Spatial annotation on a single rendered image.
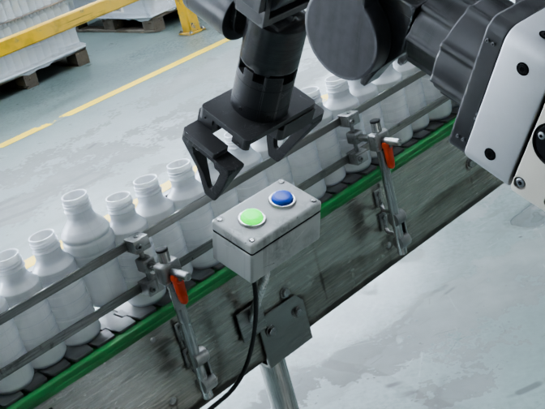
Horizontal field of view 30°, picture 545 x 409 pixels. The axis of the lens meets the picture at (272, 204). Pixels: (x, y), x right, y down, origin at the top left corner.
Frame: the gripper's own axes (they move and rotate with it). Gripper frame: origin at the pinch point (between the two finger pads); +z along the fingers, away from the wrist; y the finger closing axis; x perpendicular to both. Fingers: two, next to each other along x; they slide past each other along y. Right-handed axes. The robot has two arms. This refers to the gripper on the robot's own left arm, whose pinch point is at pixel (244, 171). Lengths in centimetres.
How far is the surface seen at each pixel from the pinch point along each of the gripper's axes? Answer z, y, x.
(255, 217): 25.5, -17.7, -9.0
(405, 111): 36, -67, -17
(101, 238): 32.2, -3.1, -23.0
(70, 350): 45.1, 5.5, -18.1
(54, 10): 357, -332, -426
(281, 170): 36, -38, -20
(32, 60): 381, -303, -413
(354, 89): 32, -59, -23
